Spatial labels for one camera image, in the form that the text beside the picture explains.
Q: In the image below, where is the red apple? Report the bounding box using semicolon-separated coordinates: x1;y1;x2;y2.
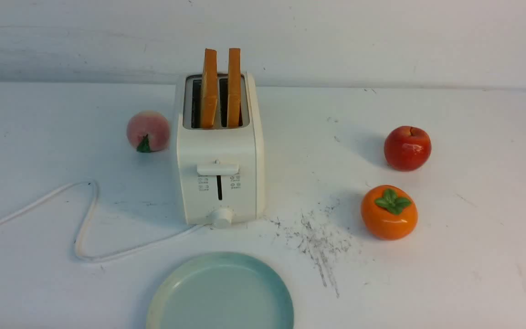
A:
384;126;432;171

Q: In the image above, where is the pink peach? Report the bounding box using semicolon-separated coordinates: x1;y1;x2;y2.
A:
126;111;171;153

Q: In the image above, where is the toast slice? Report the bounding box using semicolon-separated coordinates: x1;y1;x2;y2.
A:
200;48;218;129
227;48;242;128

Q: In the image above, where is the white two-slot toaster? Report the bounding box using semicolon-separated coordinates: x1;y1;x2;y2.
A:
170;72;266;228

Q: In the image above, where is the orange persimmon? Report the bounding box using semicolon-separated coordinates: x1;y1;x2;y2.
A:
360;185;418;241

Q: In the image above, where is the light blue plate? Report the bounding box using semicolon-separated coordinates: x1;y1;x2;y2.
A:
145;252;295;329

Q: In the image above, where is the white power cable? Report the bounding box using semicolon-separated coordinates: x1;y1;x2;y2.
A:
0;180;206;263

